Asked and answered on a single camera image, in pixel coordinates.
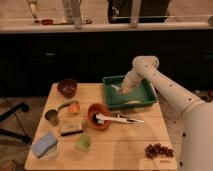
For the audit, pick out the blue sponge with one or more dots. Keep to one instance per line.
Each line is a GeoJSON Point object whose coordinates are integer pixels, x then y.
{"type": "Point", "coordinates": [42, 145]}

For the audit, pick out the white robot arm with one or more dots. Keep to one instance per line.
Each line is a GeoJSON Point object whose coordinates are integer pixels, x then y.
{"type": "Point", "coordinates": [197, 137]}

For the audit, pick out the black and tan eraser block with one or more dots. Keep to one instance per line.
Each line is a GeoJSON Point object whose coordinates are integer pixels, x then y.
{"type": "Point", "coordinates": [70, 128]}

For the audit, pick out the small red dish on shelf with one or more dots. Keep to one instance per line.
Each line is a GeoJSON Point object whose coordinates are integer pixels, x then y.
{"type": "Point", "coordinates": [47, 22]}

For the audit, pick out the dark red bowl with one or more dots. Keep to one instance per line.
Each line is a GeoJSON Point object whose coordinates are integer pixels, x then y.
{"type": "Point", "coordinates": [67, 87]}

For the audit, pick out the wooden table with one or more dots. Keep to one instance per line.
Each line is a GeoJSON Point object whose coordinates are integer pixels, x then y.
{"type": "Point", "coordinates": [119, 148]}

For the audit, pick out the orange peach fruit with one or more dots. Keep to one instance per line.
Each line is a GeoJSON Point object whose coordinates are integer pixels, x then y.
{"type": "Point", "coordinates": [74, 108]}

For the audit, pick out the white round lid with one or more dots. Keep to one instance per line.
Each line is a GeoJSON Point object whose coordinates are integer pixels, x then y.
{"type": "Point", "coordinates": [52, 153]}

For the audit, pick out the orange bowl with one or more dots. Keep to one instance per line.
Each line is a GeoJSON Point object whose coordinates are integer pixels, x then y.
{"type": "Point", "coordinates": [91, 119]}

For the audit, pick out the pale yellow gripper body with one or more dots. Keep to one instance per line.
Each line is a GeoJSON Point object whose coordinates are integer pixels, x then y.
{"type": "Point", "coordinates": [126, 88]}

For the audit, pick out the bunch of red grapes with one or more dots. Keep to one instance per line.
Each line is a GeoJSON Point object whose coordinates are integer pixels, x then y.
{"type": "Point", "coordinates": [154, 150]}

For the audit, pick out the green plastic tray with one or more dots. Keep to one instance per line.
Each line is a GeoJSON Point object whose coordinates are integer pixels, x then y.
{"type": "Point", "coordinates": [141, 96]}

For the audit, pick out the green plastic cup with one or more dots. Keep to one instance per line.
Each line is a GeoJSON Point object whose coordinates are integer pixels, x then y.
{"type": "Point", "coordinates": [83, 142]}

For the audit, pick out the white dish brush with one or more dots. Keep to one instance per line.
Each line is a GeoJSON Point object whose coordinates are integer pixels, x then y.
{"type": "Point", "coordinates": [119, 118]}

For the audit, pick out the black office chair base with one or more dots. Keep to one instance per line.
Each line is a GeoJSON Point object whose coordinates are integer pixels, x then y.
{"type": "Point", "coordinates": [10, 123]}

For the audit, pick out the light blue towel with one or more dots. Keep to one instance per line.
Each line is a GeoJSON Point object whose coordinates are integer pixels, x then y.
{"type": "Point", "coordinates": [117, 88]}

